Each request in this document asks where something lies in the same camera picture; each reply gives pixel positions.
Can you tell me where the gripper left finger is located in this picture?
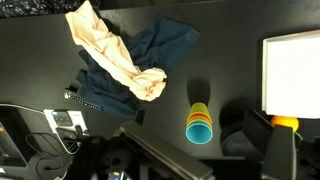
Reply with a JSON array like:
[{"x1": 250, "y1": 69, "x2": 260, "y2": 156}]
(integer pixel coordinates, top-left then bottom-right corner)
[{"x1": 119, "y1": 120, "x2": 215, "y2": 180}]

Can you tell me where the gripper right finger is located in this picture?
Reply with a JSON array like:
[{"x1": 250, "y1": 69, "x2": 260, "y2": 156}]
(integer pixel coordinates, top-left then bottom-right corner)
[{"x1": 242, "y1": 109, "x2": 298, "y2": 180}]

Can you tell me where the blue plastic cup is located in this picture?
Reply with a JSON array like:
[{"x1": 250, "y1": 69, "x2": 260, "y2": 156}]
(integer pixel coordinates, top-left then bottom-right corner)
[{"x1": 185, "y1": 121, "x2": 214, "y2": 145}]

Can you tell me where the orange plastic cup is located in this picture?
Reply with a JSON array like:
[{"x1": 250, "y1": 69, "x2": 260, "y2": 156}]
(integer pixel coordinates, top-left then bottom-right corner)
[{"x1": 186, "y1": 112, "x2": 212, "y2": 124}]

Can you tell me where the yellow orange ball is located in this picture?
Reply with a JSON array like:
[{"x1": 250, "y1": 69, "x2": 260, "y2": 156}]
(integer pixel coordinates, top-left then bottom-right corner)
[{"x1": 270, "y1": 115, "x2": 300, "y2": 133}]

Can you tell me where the small black block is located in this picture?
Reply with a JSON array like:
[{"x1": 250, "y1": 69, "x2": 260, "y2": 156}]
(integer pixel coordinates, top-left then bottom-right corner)
[{"x1": 134, "y1": 108, "x2": 147, "y2": 126}]

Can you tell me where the black bowl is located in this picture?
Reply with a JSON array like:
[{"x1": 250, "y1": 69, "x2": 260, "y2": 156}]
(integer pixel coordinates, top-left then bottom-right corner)
[{"x1": 219, "y1": 121, "x2": 264, "y2": 158}]

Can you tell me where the open white book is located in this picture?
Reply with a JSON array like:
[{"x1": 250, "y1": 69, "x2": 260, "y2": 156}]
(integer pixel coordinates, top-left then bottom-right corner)
[{"x1": 261, "y1": 29, "x2": 320, "y2": 120}]

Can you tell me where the black remote control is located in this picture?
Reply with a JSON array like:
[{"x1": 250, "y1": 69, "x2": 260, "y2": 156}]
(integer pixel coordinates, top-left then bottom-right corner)
[{"x1": 63, "y1": 87, "x2": 104, "y2": 113}]

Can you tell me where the dark blue cloth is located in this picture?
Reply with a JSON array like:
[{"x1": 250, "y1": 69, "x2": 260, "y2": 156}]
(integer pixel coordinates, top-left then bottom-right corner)
[{"x1": 75, "y1": 15, "x2": 202, "y2": 118}]

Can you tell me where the peach crumpled cloth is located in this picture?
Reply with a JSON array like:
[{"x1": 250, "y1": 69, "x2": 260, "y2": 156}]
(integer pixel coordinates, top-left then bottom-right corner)
[{"x1": 64, "y1": 0, "x2": 168, "y2": 103}]

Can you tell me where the white power strip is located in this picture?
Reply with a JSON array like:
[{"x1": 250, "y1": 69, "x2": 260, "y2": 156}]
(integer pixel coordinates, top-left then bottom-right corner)
[{"x1": 43, "y1": 108, "x2": 90, "y2": 139}]

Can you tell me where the black electronic device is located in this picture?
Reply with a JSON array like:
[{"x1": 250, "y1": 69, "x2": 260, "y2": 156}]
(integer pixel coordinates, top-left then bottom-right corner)
[{"x1": 0, "y1": 106, "x2": 29, "y2": 169}]

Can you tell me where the black speckled jacket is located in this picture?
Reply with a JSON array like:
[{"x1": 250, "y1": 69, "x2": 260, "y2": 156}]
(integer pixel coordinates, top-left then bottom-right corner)
[{"x1": 0, "y1": 0, "x2": 101, "y2": 18}]

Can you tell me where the white cable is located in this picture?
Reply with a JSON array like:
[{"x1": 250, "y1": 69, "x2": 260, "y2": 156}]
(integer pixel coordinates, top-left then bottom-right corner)
[{"x1": 0, "y1": 103, "x2": 46, "y2": 116}]

